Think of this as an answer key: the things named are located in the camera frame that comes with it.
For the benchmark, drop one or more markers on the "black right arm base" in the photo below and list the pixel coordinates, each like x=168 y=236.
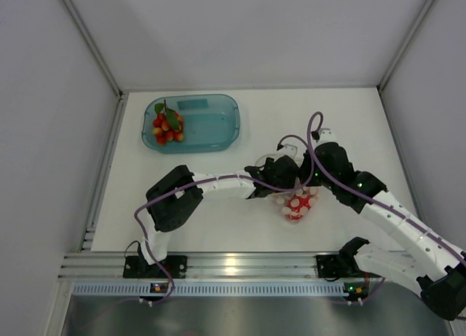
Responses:
x=332 y=267

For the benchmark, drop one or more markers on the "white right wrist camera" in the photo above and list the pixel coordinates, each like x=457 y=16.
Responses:
x=323 y=136

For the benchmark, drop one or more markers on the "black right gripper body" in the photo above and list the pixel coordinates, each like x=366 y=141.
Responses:
x=317 y=179

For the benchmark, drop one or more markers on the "clear zip top bag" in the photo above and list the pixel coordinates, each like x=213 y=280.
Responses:
x=295 y=197

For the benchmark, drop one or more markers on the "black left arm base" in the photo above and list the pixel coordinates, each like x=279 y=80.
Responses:
x=137 y=268

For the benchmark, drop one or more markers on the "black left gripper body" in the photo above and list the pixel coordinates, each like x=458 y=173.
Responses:
x=290 y=183

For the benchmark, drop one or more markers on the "red fake cherry bunch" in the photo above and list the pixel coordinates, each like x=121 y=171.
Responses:
x=168 y=124

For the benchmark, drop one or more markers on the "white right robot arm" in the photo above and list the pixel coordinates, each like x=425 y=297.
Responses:
x=441 y=279

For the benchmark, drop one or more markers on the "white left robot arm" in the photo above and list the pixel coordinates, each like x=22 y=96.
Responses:
x=175 y=197

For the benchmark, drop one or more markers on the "aluminium frame post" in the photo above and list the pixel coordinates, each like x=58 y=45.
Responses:
x=91 y=45
x=406 y=41

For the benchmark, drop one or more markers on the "aluminium frame post right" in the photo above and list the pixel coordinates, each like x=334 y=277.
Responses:
x=406 y=41

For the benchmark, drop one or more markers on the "grey slotted cable duct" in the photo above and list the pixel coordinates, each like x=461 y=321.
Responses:
x=219 y=289

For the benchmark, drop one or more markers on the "teal plastic bin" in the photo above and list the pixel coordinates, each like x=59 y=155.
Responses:
x=211 y=123

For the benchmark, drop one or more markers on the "fake food pieces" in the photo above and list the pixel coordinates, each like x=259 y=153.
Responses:
x=298 y=205

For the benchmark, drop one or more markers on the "aluminium mounting rail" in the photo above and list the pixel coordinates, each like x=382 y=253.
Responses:
x=199 y=266

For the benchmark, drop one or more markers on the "aluminium frame post left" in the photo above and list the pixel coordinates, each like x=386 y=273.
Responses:
x=91 y=45

